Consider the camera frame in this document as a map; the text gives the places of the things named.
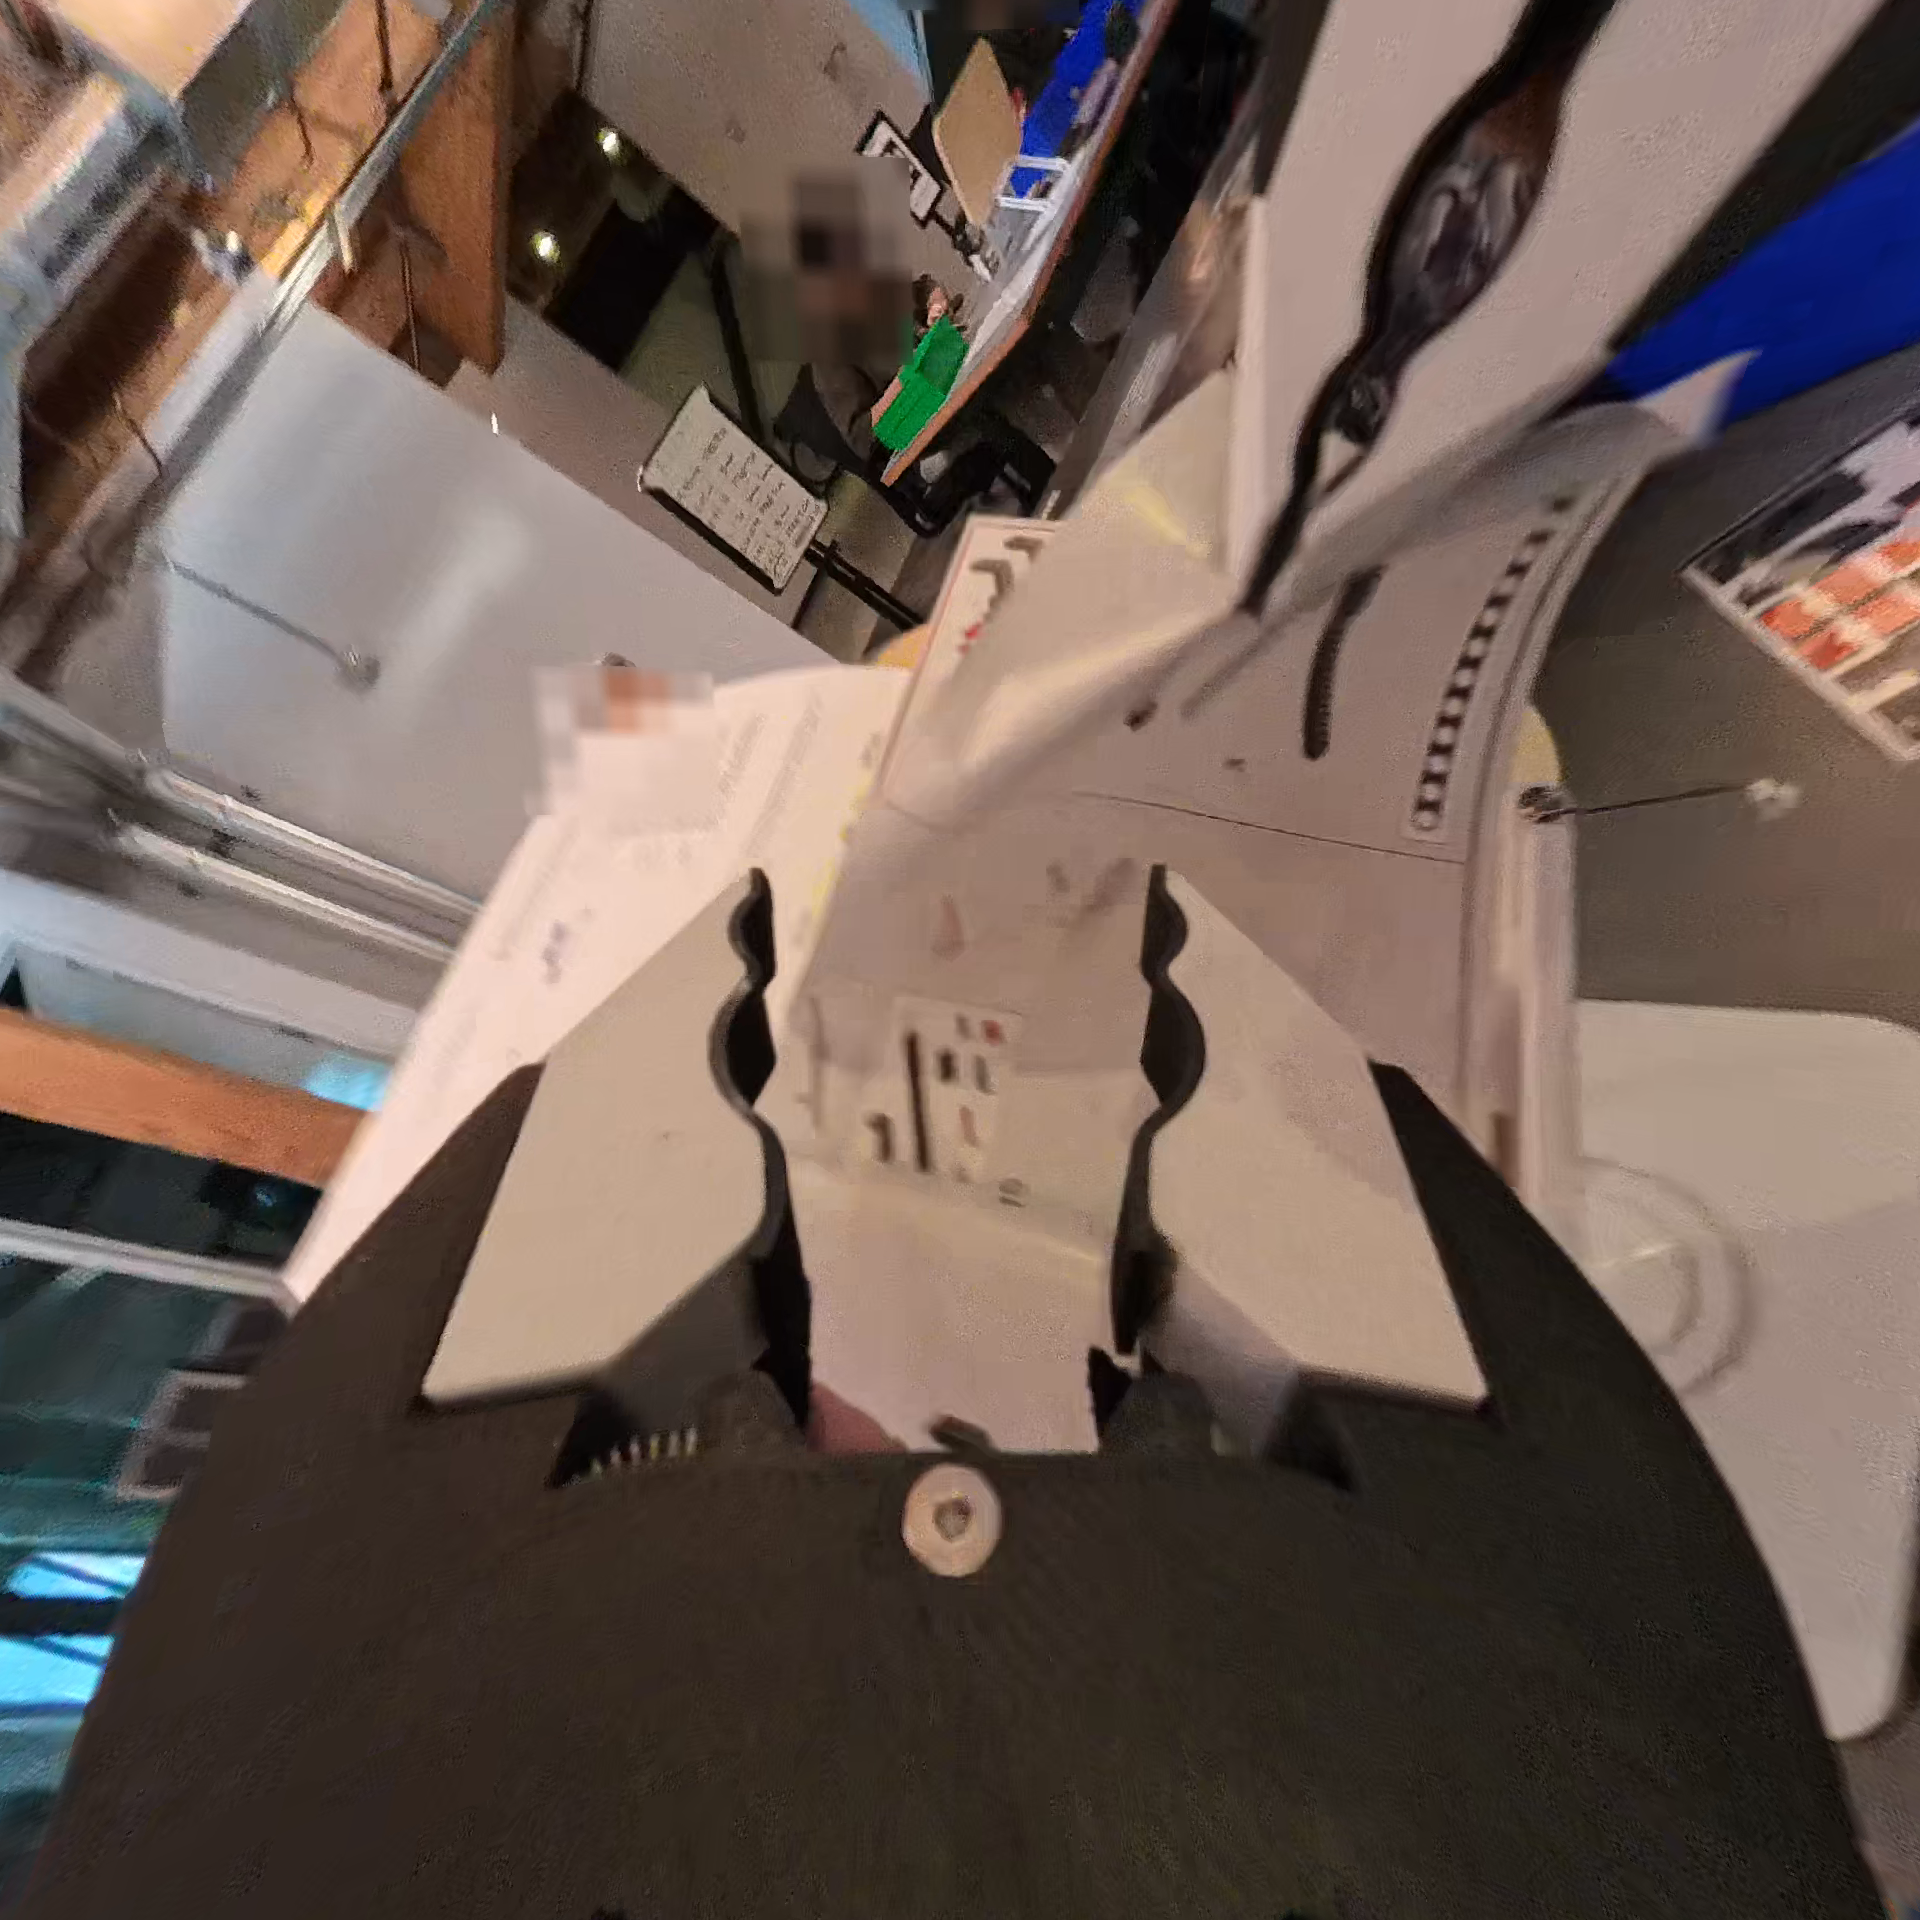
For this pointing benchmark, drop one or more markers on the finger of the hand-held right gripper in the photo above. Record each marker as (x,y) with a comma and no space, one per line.
(1336,180)
(1651,180)

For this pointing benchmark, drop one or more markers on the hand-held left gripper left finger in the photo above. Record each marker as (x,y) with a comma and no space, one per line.
(630,1171)

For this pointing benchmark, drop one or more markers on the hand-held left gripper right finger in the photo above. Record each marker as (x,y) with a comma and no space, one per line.
(1290,1200)

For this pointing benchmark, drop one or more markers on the lego instruction booklet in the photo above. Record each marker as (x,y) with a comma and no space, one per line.
(1348,780)

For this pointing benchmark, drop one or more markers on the long wooden table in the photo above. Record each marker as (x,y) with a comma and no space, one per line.
(1073,180)

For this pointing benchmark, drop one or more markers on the tan cardboard panel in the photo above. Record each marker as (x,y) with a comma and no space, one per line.
(979,120)

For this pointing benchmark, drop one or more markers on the white book stand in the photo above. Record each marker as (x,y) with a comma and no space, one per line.
(1723,1200)

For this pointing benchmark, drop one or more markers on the printed sheet orange squares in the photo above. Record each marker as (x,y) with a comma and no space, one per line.
(1830,600)

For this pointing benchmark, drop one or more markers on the green plastic bin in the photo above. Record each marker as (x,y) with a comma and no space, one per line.
(916,388)

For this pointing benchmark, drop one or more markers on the wooden plank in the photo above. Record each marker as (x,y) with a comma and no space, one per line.
(150,1088)

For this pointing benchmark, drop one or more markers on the whiteboard sign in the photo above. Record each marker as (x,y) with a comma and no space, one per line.
(735,488)

